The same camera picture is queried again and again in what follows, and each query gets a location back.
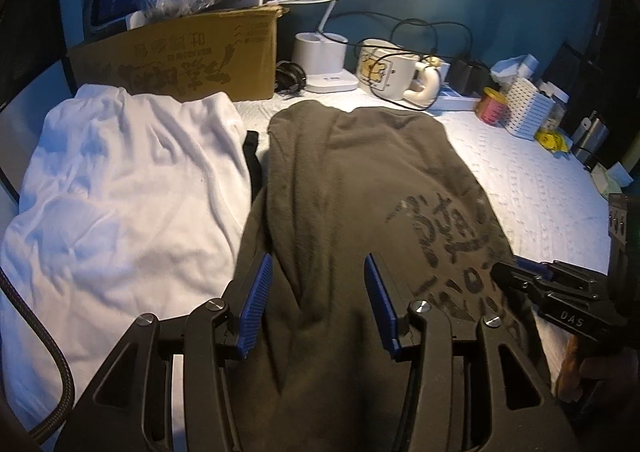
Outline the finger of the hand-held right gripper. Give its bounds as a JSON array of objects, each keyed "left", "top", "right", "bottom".
[
  {"left": 515, "top": 257, "right": 609, "bottom": 294},
  {"left": 491, "top": 263, "right": 552, "bottom": 306}
]

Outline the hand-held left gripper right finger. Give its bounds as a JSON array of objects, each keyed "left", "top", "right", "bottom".
[{"left": 364, "top": 253, "right": 566, "bottom": 452}]

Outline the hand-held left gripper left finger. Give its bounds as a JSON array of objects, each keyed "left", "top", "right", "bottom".
[{"left": 52, "top": 252, "right": 274, "bottom": 452}]

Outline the brown t-shirt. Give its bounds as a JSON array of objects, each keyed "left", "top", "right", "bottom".
[{"left": 225, "top": 99, "right": 556, "bottom": 452}]

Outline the person's right hand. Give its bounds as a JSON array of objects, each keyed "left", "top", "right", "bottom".
[{"left": 565, "top": 336, "right": 640, "bottom": 404}]

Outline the yellow-green tissue box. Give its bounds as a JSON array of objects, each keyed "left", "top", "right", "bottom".
[{"left": 590, "top": 162, "right": 633, "bottom": 195}]

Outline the yellow snack packet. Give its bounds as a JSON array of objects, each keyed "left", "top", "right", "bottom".
[{"left": 535, "top": 129, "right": 571, "bottom": 153}]

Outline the stainless steel tumbler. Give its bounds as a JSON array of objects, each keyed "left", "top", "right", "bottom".
[{"left": 570, "top": 111, "right": 611, "bottom": 165}]

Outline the glass jar with white lid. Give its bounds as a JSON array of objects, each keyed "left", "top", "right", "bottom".
[{"left": 542, "top": 82, "right": 571, "bottom": 130}]

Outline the white perforated basket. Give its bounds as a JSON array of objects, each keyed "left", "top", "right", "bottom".
[{"left": 505, "top": 78, "right": 556, "bottom": 139}]

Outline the white t-shirt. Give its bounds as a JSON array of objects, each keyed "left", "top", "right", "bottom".
[{"left": 0, "top": 84, "right": 253, "bottom": 443}]

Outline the white power strip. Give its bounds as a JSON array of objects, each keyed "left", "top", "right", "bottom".
[{"left": 435, "top": 87, "right": 483, "bottom": 113}]

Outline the black charger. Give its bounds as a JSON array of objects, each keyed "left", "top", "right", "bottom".
[
  {"left": 468, "top": 61, "right": 494, "bottom": 94},
  {"left": 450, "top": 58, "right": 471, "bottom": 94}
]

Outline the crumpled white tissue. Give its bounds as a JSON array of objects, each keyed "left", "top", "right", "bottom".
[{"left": 490, "top": 53, "right": 541, "bottom": 83}]

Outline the white mug with bear print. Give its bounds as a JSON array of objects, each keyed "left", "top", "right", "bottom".
[{"left": 356, "top": 38, "right": 442, "bottom": 109}]

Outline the white desk lamp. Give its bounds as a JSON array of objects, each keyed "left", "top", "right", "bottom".
[{"left": 291, "top": 0, "right": 443, "bottom": 94}]

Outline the cardboard box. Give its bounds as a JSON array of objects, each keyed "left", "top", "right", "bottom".
[{"left": 67, "top": 6, "right": 291, "bottom": 103}]

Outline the black braided cable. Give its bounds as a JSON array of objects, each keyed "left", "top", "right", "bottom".
[{"left": 0, "top": 267, "right": 76, "bottom": 445}]

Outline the black charging cable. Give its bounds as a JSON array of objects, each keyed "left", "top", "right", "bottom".
[
  {"left": 370, "top": 19, "right": 441, "bottom": 108},
  {"left": 430, "top": 21, "right": 474, "bottom": 64}
]

